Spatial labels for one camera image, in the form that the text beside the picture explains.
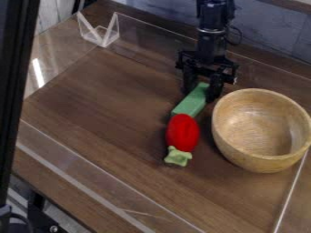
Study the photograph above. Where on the green foam stick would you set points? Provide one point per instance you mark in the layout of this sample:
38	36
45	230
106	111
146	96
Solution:
194	102

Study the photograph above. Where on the black vertical pole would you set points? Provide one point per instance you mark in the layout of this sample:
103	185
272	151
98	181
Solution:
18	22

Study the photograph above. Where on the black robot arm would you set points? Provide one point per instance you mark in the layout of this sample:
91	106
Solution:
208	60

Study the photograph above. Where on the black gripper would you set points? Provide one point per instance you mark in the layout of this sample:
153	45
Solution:
220	72

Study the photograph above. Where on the red plush strawberry toy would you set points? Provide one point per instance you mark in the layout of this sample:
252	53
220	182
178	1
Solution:
182	136

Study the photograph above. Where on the clear acrylic tray wall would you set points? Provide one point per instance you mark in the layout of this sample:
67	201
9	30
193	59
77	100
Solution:
91	146

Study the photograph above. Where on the black metal stand bracket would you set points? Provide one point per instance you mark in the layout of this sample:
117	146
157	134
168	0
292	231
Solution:
34	221

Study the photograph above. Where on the brown wooden bowl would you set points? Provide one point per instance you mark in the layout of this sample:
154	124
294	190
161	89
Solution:
261	129

